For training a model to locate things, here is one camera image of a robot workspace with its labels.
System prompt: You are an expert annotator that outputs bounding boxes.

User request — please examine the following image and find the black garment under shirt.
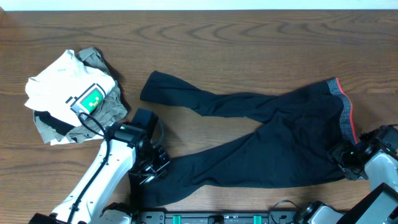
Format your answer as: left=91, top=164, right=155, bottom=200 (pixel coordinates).
left=33, top=111, right=74, bottom=136

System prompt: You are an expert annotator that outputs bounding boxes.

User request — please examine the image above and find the black leggings grey waistband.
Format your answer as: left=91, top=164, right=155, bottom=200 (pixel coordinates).
left=140, top=71, right=356, bottom=207

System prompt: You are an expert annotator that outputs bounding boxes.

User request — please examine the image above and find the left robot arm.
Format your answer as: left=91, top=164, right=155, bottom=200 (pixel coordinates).
left=29, top=123, right=170, bottom=224

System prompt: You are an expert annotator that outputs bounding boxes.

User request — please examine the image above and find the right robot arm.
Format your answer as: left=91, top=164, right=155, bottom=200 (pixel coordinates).
left=294, top=124, right=397, bottom=224

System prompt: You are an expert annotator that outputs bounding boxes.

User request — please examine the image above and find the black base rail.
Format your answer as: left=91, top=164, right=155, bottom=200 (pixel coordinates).
left=98, top=203, right=298, bottom=224

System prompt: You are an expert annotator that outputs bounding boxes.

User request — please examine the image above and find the olive green garment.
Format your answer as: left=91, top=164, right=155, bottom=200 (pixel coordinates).
left=33, top=47, right=128, bottom=146

